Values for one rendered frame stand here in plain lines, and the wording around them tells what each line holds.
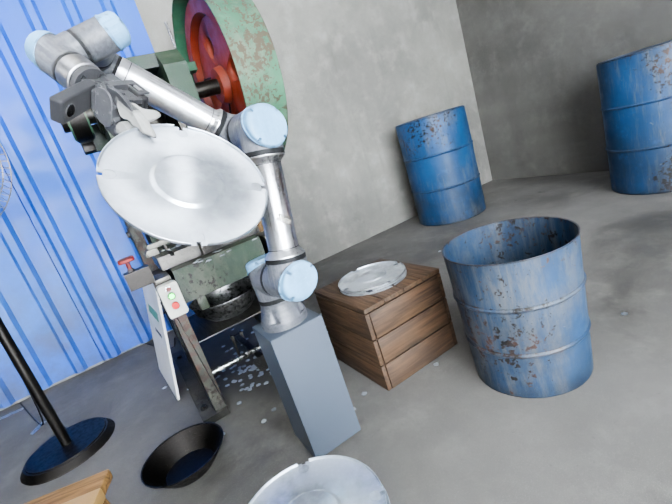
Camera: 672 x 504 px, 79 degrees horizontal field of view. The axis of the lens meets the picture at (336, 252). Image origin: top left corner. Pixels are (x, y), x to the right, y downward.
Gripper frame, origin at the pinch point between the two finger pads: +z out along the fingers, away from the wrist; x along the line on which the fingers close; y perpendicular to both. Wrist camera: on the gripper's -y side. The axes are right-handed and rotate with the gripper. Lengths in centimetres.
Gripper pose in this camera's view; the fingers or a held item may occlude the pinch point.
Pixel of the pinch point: (146, 136)
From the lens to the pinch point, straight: 85.9
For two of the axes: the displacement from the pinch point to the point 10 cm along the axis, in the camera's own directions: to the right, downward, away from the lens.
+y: 5.1, -3.8, 7.7
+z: 7.8, 5.8, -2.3
